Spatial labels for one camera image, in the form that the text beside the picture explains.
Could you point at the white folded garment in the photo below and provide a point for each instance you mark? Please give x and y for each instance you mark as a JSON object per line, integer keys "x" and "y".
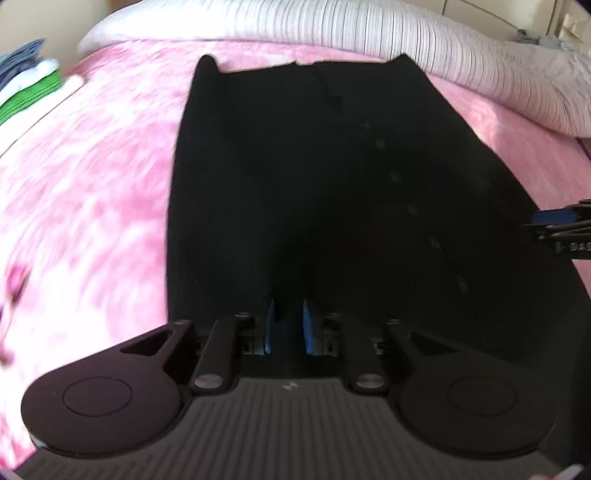
{"x": 28, "y": 78}

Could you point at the blue-grey folded garment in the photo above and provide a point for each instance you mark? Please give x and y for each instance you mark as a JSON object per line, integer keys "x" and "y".
{"x": 20, "y": 59}

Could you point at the black garment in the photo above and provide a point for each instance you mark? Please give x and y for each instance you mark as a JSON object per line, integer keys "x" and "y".
{"x": 357, "y": 188}

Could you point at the pink rose fleece blanket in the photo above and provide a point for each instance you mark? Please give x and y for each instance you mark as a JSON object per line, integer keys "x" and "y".
{"x": 84, "y": 199}

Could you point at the cream folded towel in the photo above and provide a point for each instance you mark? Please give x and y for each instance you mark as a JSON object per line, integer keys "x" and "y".
{"x": 17, "y": 125}

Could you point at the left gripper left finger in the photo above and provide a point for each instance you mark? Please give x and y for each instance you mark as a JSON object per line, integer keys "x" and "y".
{"x": 233, "y": 343}

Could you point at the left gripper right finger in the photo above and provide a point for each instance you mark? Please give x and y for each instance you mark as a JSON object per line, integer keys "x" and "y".
{"x": 340, "y": 346}

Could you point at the green folded towel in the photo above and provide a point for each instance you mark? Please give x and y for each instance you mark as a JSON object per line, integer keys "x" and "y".
{"x": 30, "y": 95}

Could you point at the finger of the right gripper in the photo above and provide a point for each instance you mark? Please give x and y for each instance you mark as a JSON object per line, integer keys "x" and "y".
{"x": 558, "y": 217}

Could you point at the cream wardrobe cabinet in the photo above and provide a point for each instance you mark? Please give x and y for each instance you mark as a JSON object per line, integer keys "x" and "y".
{"x": 566, "y": 20}

